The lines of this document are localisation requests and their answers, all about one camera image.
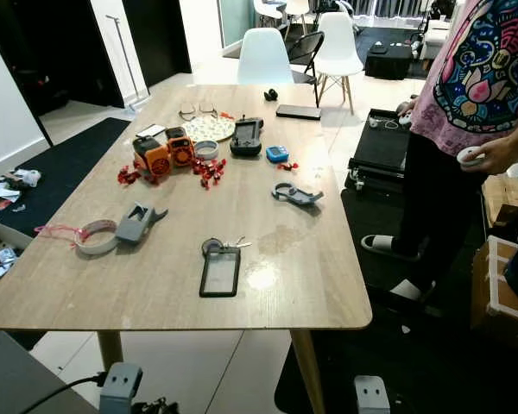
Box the person's left hand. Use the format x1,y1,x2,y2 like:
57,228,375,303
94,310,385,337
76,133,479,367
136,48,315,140
479,136,518,173

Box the white round object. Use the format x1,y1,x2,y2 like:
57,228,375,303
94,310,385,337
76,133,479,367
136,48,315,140
457,147,486,167

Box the small wooden box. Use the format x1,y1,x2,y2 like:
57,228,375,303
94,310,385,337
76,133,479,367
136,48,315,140
482,174,518,227

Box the floor clutter pile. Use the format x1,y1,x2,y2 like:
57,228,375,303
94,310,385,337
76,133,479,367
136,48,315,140
0,168,46,212

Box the person in patterned shirt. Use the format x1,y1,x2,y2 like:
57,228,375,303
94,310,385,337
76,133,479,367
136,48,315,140
360,0,518,304

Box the open cardboard box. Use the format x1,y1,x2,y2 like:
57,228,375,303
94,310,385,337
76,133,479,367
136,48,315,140
0,220,35,298

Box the dark floor rug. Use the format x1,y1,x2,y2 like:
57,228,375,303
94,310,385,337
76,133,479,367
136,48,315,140
0,118,132,234

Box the black wheeled cart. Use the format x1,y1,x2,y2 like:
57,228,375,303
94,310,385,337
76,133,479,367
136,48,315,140
347,109,415,191

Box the cardboard box with white trim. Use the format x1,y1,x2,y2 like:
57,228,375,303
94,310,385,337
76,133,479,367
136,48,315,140
471,235,518,346

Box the white floor stand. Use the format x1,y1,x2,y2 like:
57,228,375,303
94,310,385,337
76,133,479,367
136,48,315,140
105,15,149,111

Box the white card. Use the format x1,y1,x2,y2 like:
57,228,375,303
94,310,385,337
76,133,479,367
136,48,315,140
136,124,167,140

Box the grey plastic tape dispenser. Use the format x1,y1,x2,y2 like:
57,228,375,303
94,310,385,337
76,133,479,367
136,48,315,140
115,203,169,243

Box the orange black box device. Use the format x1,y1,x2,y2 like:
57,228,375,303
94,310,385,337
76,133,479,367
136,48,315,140
134,136,172,179

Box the white chair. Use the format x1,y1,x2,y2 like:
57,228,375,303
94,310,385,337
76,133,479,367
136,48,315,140
315,12,363,113

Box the grey clamp tool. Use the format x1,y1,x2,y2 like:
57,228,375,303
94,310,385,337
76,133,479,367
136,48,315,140
272,182,326,208

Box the black phone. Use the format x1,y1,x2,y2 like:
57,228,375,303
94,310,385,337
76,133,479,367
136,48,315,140
275,104,322,121

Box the black chair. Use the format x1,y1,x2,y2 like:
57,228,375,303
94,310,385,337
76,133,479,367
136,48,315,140
287,32,325,85

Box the small blue device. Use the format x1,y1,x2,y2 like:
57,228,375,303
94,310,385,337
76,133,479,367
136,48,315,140
265,146,289,164

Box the orange black round-faced device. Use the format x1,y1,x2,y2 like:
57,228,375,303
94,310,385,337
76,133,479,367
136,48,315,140
165,128,196,167

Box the light wooden table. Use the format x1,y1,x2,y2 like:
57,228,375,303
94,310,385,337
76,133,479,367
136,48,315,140
0,85,373,331

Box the grey flat panel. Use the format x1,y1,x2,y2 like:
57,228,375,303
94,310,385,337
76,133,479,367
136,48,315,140
0,330,70,414

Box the thin-framed glasses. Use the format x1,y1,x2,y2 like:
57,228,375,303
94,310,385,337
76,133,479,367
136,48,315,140
178,103,215,121

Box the wooden table leg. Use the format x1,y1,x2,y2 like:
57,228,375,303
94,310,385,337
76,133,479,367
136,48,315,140
98,330,124,373
290,329,323,414

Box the small white tape roll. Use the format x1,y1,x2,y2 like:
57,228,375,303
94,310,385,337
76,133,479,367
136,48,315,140
194,140,218,161

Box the black handheld controller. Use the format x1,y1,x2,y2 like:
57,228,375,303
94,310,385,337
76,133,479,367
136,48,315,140
231,116,264,158

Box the white patterned plate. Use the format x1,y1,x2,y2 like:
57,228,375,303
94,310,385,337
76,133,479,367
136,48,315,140
181,115,236,142

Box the pale blue chair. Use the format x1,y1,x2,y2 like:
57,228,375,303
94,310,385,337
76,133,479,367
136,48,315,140
237,28,294,85

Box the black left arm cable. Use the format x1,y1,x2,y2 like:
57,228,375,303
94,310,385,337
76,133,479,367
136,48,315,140
26,373,106,414

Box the keys on black ring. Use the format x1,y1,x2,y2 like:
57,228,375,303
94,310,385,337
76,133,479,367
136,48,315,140
201,237,251,257

